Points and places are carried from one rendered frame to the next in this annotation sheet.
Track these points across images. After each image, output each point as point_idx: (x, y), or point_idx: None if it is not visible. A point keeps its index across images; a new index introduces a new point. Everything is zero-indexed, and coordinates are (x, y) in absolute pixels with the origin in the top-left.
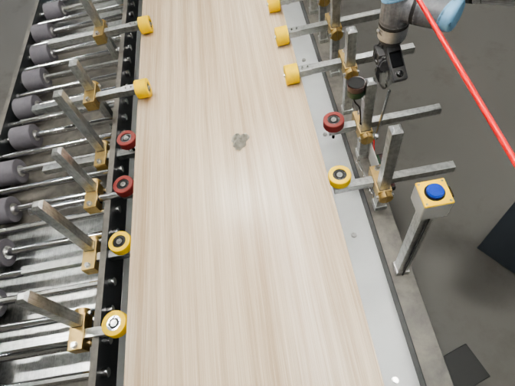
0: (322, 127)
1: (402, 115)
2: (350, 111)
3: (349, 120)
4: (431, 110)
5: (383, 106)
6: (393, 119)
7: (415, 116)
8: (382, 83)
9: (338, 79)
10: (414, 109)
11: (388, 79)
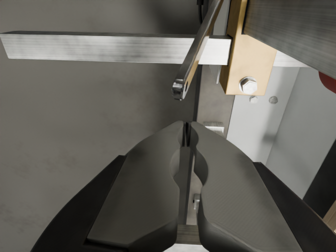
0: (250, 114)
1: (120, 41)
2: (209, 124)
3: (217, 107)
4: (29, 34)
5: (206, 41)
6: (151, 36)
7: (82, 33)
8: (223, 144)
9: (199, 188)
10: (79, 56)
11: (173, 163)
